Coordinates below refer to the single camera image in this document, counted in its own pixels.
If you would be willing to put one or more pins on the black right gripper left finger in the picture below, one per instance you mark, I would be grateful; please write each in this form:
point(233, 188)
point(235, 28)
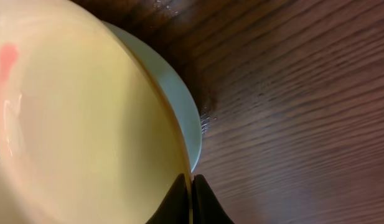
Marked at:
point(174, 209)

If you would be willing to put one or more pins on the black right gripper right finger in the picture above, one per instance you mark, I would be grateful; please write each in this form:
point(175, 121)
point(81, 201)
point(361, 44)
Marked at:
point(206, 207)

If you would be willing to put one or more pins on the light blue plate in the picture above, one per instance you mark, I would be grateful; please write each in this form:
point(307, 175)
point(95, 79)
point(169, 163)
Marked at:
point(174, 89)

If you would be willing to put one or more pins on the yellow plate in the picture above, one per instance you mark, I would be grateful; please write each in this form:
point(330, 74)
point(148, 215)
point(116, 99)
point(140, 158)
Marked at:
point(86, 133)

